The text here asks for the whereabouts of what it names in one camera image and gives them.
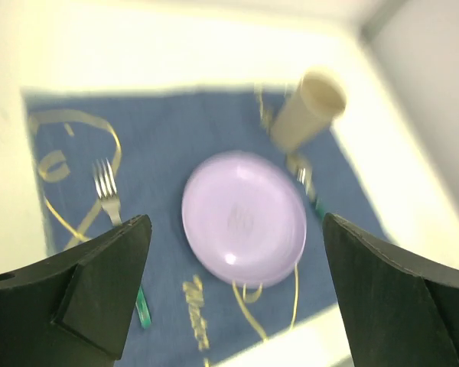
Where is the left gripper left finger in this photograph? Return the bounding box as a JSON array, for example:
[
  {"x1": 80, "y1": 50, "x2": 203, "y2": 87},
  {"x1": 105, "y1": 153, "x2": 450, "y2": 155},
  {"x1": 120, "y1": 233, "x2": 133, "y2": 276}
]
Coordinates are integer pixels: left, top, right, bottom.
[{"x1": 0, "y1": 215, "x2": 151, "y2": 366}]

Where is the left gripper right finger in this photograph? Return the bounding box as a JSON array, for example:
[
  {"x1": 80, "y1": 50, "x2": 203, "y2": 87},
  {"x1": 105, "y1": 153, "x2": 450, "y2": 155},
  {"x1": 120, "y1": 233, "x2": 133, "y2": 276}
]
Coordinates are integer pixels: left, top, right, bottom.
[{"x1": 322, "y1": 213, "x2": 459, "y2": 366}]

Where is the fork with teal handle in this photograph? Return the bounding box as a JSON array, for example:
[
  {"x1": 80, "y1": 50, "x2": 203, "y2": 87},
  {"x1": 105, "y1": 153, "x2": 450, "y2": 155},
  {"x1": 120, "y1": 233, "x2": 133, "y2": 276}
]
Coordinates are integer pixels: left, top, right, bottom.
[{"x1": 93, "y1": 159, "x2": 151, "y2": 330}]

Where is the blue fish placemat cloth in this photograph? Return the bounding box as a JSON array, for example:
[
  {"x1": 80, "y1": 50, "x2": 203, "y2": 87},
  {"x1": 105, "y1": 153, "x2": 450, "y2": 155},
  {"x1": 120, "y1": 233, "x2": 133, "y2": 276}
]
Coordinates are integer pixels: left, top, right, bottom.
[{"x1": 21, "y1": 86, "x2": 391, "y2": 367}]

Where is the spoon with teal handle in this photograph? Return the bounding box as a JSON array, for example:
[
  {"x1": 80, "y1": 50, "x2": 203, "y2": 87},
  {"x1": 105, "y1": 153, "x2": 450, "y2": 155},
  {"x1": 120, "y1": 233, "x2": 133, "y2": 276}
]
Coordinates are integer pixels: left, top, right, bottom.
[{"x1": 285, "y1": 153, "x2": 326, "y2": 221}]

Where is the purple plate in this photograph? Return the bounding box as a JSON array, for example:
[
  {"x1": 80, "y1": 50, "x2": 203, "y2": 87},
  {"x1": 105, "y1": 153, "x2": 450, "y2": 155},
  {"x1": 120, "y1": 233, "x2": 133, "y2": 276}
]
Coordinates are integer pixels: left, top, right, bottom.
[{"x1": 181, "y1": 151, "x2": 308, "y2": 288}]

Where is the beige paper cup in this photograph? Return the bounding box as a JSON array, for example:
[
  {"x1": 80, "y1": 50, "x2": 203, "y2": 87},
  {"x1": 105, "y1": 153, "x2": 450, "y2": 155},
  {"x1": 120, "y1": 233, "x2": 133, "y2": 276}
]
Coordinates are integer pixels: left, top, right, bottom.
[{"x1": 269, "y1": 70, "x2": 347, "y2": 153}]

